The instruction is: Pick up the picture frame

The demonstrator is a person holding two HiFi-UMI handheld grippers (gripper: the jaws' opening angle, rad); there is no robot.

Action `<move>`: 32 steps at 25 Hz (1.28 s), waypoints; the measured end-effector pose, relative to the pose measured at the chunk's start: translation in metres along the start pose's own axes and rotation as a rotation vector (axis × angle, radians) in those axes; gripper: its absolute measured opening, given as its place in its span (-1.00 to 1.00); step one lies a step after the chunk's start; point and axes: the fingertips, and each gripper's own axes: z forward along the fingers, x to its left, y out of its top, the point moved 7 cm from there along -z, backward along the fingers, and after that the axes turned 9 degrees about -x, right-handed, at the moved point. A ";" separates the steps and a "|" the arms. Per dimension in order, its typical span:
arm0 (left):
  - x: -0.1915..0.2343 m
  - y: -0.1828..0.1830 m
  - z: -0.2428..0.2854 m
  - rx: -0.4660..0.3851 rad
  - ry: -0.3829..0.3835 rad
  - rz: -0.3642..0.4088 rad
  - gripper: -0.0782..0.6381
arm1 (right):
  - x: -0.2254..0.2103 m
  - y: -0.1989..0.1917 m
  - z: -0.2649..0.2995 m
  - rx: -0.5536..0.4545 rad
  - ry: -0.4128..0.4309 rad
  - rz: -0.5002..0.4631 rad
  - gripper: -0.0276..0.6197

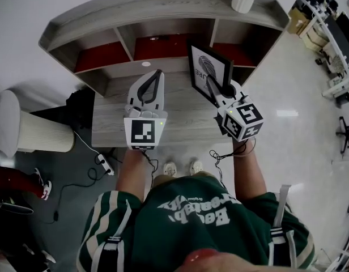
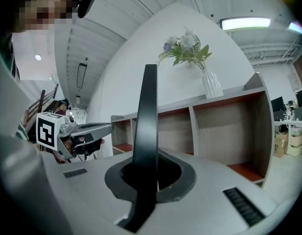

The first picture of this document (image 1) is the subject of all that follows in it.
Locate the person's left forearm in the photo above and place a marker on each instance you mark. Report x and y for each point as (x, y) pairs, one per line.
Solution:
(132, 174)

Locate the dark office chair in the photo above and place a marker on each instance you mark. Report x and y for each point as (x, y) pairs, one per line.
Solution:
(13, 207)

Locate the person's right forearm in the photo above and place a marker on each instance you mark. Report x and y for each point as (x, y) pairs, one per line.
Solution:
(248, 177)

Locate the person's face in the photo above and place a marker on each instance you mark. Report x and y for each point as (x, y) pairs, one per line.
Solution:
(208, 261)

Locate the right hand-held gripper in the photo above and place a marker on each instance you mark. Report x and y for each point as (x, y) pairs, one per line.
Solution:
(244, 120)

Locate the person's right shoe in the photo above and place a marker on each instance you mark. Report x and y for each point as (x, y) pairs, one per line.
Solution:
(196, 166)

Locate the cardboard box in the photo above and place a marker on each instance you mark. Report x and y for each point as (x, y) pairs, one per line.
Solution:
(299, 21)
(314, 38)

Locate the white office desk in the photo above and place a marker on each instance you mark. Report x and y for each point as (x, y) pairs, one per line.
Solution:
(337, 58)

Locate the person's left shoe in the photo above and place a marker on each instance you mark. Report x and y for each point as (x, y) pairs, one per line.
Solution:
(170, 169)

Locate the black office chair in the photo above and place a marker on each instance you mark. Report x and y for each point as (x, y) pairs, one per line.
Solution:
(347, 132)

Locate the white power strip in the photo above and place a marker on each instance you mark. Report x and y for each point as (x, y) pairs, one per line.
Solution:
(105, 164)

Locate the green printed t-shirt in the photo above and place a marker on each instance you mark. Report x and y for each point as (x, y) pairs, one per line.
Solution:
(186, 225)

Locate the person's shoe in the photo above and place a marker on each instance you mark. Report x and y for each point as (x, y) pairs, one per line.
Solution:
(170, 169)
(47, 190)
(196, 166)

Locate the black monitor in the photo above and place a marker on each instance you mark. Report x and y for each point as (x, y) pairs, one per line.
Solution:
(345, 35)

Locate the black backpack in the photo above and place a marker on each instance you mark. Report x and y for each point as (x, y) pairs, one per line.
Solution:
(81, 106)

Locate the grey wooden shelf unit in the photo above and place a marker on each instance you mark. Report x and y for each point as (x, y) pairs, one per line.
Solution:
(163, 13)

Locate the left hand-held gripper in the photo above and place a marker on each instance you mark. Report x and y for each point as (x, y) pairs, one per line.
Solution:
(144, 132)

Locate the beige ribbed cylinder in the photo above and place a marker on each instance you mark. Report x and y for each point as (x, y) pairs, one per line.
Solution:
(44, 132)

